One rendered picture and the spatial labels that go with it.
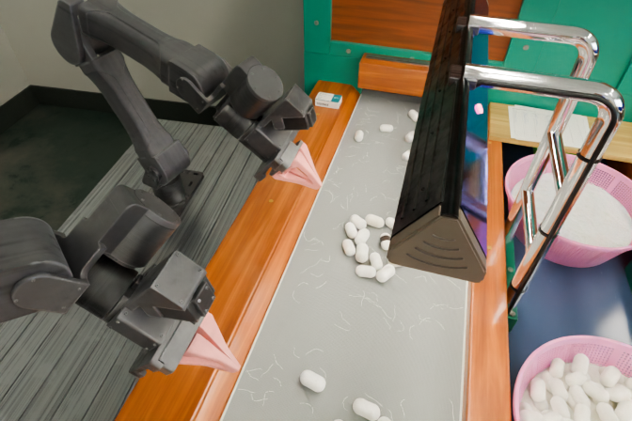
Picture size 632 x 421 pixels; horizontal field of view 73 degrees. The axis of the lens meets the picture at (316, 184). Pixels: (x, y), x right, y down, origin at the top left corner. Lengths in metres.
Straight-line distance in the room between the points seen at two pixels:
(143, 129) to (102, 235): 0.44
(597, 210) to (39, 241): 0.93
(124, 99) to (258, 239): 0.35
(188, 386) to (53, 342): 0.30
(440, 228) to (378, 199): 0.53
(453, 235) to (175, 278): 0.24
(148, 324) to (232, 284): 0.27
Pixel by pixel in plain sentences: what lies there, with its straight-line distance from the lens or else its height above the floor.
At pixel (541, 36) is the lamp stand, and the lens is 0.66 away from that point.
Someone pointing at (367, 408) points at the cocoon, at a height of 0.76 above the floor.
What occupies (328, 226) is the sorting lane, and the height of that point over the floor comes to 0.74.
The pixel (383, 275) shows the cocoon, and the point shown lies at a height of 0.76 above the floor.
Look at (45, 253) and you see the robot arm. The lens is 0.44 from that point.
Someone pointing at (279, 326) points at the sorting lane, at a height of 0.74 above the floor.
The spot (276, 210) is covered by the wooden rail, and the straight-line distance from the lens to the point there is 0.81.
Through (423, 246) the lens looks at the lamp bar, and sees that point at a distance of 0.36.
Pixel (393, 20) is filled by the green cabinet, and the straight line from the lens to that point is 1.11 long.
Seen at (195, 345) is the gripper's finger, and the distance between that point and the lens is 0.49.
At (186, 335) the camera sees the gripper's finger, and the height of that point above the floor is 0.93.
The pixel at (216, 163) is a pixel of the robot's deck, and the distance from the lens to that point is 1.08.
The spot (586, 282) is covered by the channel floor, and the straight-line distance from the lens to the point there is 0.95.
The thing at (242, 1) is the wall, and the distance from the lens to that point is 2.05.
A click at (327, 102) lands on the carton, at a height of 0.78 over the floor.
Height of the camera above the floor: 1.34
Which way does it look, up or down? 42 degrees down
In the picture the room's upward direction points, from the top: straight up
